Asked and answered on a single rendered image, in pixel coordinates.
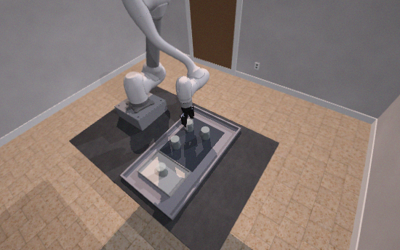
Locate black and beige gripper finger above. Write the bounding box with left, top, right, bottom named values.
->
left=180, top=113, right=188, bottom=130
left=189, top=106, right=194, bottom=121

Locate clear glass cylinder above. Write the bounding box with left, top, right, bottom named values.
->
left=186, top=119, right=193, bottom=132
left=201, top=126, right=209, bottom=140
left=156, top=162, right=168, bottom=177
left=171, top=135, right=181, bottom=150

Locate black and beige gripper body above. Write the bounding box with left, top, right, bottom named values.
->
left=181, top=106, right=192, bottom=116

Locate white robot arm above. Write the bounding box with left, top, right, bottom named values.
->
left=122, top=0, right=209, bottom=113

